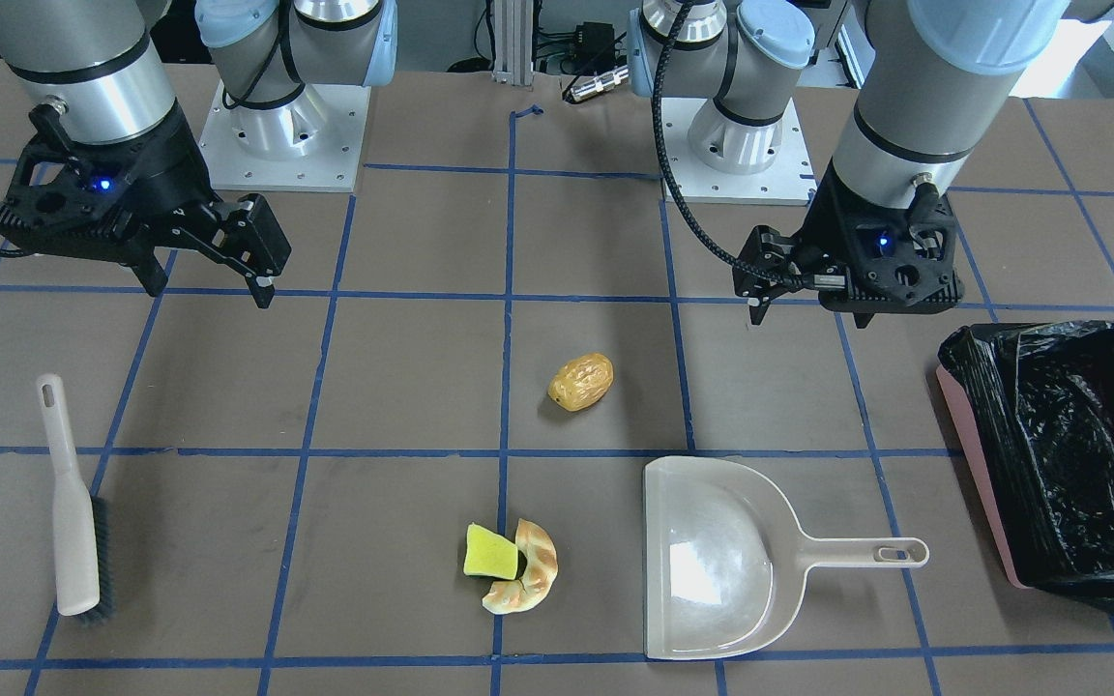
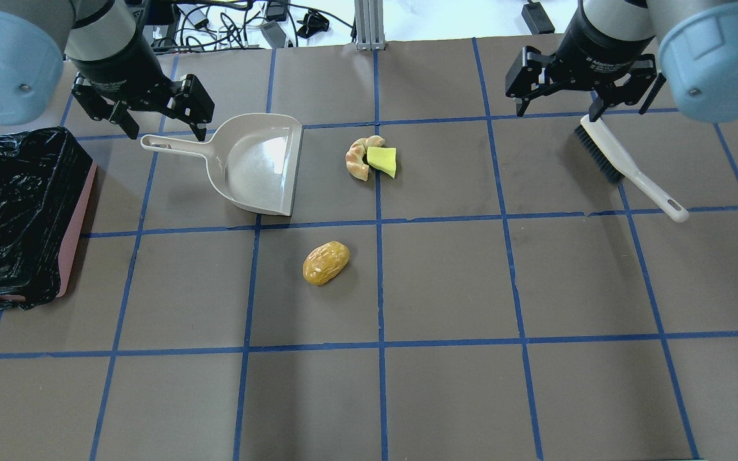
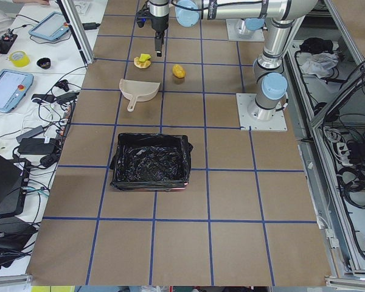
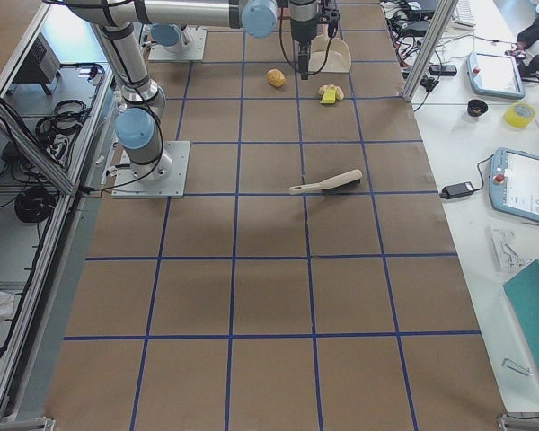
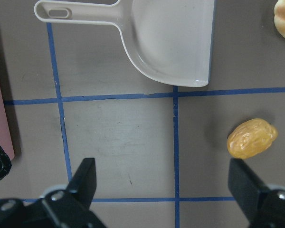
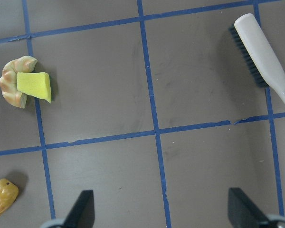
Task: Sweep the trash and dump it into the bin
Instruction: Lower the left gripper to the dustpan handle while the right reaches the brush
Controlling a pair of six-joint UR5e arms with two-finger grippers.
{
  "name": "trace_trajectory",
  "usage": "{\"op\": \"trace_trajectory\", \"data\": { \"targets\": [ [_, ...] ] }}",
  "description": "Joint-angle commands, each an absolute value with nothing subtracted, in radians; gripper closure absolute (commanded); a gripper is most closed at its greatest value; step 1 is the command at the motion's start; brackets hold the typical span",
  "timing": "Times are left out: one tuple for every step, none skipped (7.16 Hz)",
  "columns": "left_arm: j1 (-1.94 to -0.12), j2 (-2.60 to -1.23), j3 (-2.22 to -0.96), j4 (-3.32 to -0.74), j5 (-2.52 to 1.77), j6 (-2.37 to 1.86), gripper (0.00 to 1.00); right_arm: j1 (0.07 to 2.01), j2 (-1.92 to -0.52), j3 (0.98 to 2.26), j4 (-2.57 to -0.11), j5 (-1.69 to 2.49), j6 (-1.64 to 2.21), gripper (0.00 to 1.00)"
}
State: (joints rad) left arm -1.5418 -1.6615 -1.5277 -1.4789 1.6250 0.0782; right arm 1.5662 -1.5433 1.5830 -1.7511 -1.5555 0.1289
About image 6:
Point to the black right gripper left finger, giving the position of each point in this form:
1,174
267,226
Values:
82,214

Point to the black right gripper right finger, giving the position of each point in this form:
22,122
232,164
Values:
243,212

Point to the yellow toy potato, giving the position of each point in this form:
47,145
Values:
8,194

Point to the yellow sponge wedge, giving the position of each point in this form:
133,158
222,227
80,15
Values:
35,84

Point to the toy croissant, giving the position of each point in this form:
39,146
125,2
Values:
8,80

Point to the white brush with black bristles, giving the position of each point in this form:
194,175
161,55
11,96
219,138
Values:
258,54

